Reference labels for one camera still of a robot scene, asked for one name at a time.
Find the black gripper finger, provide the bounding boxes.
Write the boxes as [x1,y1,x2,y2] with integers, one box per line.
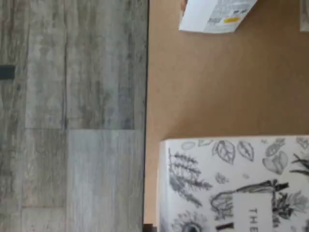
[143,222,158,232]

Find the white illustrated book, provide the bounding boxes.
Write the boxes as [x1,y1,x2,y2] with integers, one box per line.
[158,136,309,232]

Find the black metal shelf rack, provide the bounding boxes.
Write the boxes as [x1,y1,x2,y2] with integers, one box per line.
[142,0,150,232]

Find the purely elizabeth yellow cereal box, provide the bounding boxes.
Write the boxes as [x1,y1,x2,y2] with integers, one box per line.
[178,0,259,34]

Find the small black flat piece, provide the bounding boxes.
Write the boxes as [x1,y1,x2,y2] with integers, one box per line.
[0,65,15,80]

